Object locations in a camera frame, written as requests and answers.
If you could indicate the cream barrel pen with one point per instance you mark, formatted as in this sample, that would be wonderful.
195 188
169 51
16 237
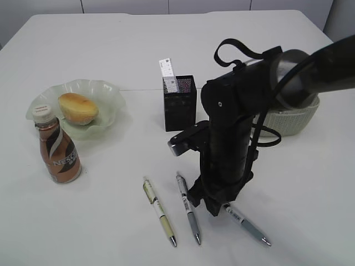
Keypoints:
154 201

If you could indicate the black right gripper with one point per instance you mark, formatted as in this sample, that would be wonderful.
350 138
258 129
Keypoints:
231 102

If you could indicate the black mesh pen holder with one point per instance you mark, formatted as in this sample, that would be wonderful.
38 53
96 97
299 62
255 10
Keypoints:
180 107

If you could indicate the pale green wavy plate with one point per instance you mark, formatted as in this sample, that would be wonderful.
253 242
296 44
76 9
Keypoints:
106 96

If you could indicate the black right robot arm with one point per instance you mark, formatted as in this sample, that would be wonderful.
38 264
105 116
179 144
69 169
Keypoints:
328 69

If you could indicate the clear plastic ruler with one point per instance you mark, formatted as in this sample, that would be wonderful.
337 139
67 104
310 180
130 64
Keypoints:
168 75

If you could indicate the blue grip pen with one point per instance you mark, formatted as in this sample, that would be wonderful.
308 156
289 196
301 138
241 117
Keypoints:
247 225

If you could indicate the grey barrel pen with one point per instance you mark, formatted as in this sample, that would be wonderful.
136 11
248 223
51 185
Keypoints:
181 182

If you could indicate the brown coffee bottle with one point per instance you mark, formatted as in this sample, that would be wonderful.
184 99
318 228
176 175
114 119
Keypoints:
57 149

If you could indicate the pale green woven basket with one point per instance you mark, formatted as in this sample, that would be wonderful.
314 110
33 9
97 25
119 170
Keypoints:
289 122

